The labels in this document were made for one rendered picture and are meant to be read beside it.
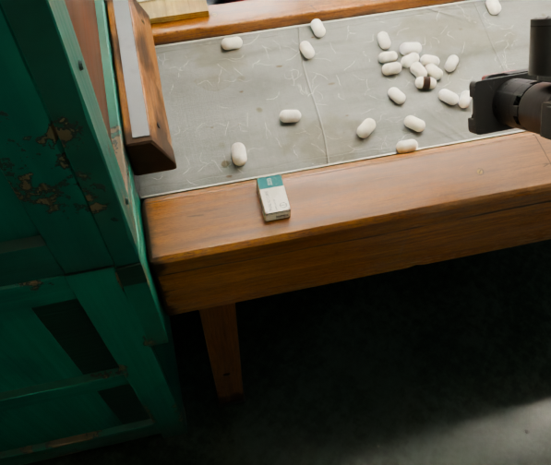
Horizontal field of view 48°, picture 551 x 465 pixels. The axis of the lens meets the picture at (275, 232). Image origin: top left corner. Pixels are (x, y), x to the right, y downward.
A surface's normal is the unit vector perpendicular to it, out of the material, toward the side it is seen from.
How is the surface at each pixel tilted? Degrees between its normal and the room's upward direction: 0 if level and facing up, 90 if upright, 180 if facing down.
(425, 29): 0
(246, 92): 0
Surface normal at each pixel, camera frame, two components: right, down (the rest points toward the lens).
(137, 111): 0.02, -0.51
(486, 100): 0.19, 0.31
